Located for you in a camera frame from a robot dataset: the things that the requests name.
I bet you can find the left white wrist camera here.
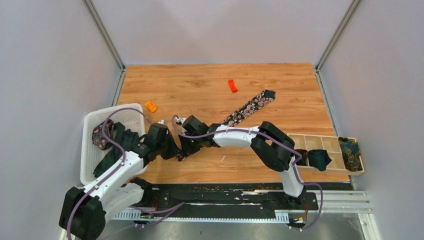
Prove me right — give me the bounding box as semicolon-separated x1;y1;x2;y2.
157;119;168;126

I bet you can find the blue gold patterned tie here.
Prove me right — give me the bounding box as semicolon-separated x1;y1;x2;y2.
338;137;363;172

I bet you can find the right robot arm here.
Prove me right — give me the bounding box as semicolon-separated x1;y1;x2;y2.
172;115;306;209

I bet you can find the red plastic block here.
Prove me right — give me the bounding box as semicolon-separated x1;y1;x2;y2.
228;79;238;93

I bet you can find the white perforated plastic basket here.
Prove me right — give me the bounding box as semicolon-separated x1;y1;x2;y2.
80;103;146;185

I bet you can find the orange plastic block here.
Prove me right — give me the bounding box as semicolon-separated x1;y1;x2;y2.
144;101;158;113

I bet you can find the wooden compartment box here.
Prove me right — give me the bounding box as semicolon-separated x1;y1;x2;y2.
287;133;365;176

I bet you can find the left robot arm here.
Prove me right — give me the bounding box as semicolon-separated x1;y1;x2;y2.
58;123;179;240

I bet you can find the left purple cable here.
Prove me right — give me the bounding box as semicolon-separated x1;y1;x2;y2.
66;107;154;240

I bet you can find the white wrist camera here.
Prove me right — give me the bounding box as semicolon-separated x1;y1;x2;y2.
157;119;168;126
175;117;187;126

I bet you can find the dark floral tie in basket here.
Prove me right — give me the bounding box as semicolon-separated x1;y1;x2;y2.
91;119;114;150

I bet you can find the black pink rose tie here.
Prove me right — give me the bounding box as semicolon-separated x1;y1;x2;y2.
220;89;276;127

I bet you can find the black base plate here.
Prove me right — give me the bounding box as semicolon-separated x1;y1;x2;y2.
135;182;320;219

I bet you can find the dark teal tie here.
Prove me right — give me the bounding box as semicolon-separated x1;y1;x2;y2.
308;149;332;172

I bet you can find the dark green tie in basket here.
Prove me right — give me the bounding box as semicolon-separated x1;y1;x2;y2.
93;122;139;178

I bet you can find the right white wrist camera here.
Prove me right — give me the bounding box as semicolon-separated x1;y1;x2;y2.
175;117;187;126

